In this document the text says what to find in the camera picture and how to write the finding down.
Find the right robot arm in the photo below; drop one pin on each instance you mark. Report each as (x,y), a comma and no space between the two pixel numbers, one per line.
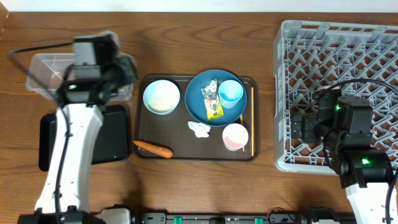
(342,125)

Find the yellow snack wrapper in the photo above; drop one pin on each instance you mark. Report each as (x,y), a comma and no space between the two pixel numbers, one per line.
(214,109)

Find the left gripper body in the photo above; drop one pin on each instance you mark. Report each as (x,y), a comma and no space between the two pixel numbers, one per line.
(117,74)

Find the clear plastic waste bin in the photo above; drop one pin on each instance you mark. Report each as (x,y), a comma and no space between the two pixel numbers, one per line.
(49,69)

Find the orange carrot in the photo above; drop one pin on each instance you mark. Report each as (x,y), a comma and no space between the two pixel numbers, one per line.
(158,150)

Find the white paper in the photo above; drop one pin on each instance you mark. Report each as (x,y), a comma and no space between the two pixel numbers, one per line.
(201,130)

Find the right wooden chopstick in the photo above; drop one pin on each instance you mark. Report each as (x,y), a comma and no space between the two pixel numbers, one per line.
(252,122)

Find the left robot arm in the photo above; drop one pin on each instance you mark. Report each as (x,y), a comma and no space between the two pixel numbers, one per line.
(65,196)

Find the brown serving tray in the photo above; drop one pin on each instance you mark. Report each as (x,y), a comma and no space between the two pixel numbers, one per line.
(172,130)

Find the light blue rice bowl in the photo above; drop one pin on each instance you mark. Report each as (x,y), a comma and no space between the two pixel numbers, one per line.
(161,97)

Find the pink cup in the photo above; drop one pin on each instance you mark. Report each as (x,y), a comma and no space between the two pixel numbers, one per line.
(235,136)

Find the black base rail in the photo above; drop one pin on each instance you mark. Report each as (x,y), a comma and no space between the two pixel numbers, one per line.
(276,215)

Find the grey dishwasher rack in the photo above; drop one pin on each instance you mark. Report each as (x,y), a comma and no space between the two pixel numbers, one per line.
(308,55)

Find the dark blue plate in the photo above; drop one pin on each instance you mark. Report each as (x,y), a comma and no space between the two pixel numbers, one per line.
(195,101)

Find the light blue cup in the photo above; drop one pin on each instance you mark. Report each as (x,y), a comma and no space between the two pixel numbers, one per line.
(230,92)

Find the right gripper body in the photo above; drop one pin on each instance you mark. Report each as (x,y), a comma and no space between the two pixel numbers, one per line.
(313,130)

